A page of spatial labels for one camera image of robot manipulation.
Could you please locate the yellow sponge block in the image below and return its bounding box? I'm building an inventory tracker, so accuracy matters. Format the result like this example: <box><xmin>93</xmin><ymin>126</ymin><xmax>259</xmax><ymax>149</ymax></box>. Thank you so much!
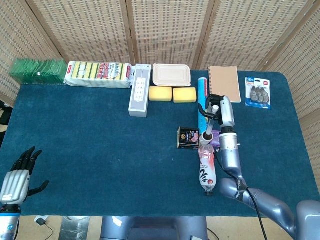
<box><xmin>148</xmin><ymin>86</ymin><xmax>173</xmax><ymax>103</ymax></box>
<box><xmin>172</xmin><ymin>86</ymin><xmax>197</xmax><ymax>104</ymax></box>

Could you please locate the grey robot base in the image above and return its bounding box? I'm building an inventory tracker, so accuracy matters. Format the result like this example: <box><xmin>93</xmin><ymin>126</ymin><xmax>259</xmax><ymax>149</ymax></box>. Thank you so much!
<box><xmin>99</xmin><ymin>216</ymin><xmax>210</xmax><ymax>240</ymax></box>

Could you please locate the yellow sponge multipack bag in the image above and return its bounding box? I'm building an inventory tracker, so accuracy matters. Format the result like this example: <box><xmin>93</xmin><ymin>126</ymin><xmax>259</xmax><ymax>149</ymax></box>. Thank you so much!
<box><xmin>63</xmin><ymin>61</ymin><xmax>135</xmax><ymax>89</ymax></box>

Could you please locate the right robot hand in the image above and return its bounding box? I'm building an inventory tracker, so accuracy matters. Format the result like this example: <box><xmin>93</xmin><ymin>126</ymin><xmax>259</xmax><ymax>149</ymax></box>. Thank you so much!
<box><xmin>197</xmin><ymin>94</ymin><xmax>236</xmax><ymax>130</ymax></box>

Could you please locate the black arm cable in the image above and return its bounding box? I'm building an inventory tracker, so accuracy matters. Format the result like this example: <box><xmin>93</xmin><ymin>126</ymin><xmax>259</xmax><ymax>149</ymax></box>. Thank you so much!
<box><xmin>214</xmin><ymin>148</ymin><xmax>266</xmax><ymax>240</ymax></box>

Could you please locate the test tube with white stopper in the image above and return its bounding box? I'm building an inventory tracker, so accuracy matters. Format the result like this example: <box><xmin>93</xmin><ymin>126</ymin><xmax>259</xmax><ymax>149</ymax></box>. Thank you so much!
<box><xmin>206</xmin><ymin>105</ymin><xmax>219</xmax><ymax>137</ymax></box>

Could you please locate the white paper roll cardboard core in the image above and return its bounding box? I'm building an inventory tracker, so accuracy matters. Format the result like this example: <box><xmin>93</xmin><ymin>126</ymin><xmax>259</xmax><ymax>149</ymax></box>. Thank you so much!
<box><xmin>199</xmin><ymin>131</ymin><xmax>215</xmax><ymax>147</ymax></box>

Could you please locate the purple cardboard box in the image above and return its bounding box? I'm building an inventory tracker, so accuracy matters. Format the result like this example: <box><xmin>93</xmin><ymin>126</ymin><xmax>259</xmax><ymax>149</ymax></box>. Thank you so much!
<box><xmin>211</xmin><ymin>129</ymin><xmax>222</xmax><ymax>148</ymax></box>

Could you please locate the green packet stack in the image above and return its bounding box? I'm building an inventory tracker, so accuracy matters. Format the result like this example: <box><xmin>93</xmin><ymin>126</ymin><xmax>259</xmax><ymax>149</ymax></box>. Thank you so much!
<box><xmin>9</xmin><ymin>58</ymin><xmax>67</xmax><ymax>85</ymax></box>

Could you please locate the kraft spiral notebook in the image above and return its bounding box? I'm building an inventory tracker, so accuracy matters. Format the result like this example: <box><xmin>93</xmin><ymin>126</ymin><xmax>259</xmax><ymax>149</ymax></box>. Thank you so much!
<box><xmin>208</xmin><ymin>65</ymin><xmax>242</xmax><ymax>104</ymax></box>

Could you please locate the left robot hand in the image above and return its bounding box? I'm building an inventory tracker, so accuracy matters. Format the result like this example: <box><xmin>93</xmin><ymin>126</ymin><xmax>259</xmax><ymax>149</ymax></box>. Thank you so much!
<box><xmin>0</xmin><ymin>146</ymin><xmax>50</xmax><ymax>205</ymax></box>

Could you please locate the grey metal table leg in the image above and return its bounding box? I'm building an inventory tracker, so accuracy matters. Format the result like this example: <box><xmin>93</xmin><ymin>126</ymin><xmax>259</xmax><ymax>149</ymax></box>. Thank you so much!
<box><xmin>61</xmin><ymin>216</ymin><xmax>91</xmax><ymax>240</ymax></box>

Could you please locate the beige lidded plastic container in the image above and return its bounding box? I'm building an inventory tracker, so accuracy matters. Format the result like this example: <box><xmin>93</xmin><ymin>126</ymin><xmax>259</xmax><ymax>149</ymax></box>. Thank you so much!
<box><xmin>152</xmin><ymin>63</ymin><xmax>192</xmax><ymax>88</ymax></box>

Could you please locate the blue wrap roll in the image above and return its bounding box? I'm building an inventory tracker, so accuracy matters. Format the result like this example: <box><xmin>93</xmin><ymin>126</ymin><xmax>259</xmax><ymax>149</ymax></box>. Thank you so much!
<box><xmin>197</xmin><ymin>76</ymin><xmax>211</xmax><ymax>131</ymax></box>

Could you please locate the woven folding screen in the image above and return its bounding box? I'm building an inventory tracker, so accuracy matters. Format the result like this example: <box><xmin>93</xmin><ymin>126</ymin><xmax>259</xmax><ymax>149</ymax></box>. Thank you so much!
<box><xmin>0</xmin><ymin>0</ymin><xmax>320</xmax><ymax>191</ymax></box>

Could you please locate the black tin can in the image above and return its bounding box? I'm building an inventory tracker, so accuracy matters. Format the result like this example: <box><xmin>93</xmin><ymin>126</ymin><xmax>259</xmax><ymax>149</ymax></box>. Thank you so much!
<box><xmin>177</xmin><ymin>126</ymin><xmax>200</xmax><ymax>150</ymax></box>

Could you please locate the blue table cloth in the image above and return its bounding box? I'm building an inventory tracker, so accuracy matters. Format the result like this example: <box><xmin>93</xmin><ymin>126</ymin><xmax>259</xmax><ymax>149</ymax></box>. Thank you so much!
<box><xmin>0</xmin><ymin>71</ymin><xmax>313</xmax><ymax>218</ymax></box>

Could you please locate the white pink drink bottle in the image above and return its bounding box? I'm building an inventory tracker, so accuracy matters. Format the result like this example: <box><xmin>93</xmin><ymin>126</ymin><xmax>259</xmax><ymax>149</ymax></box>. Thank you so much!
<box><xmin>198</xmin><ymin>144</ymin><xmax>218</xmax><ymax>197</ymax></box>

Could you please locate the white power strip box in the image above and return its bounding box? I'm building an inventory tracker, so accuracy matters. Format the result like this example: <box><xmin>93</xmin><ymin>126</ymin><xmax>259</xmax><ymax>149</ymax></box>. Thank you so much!
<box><xmin>128</xmin><ymin>63</ymin><xmax>153</xmax><ymax>118</ymax></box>

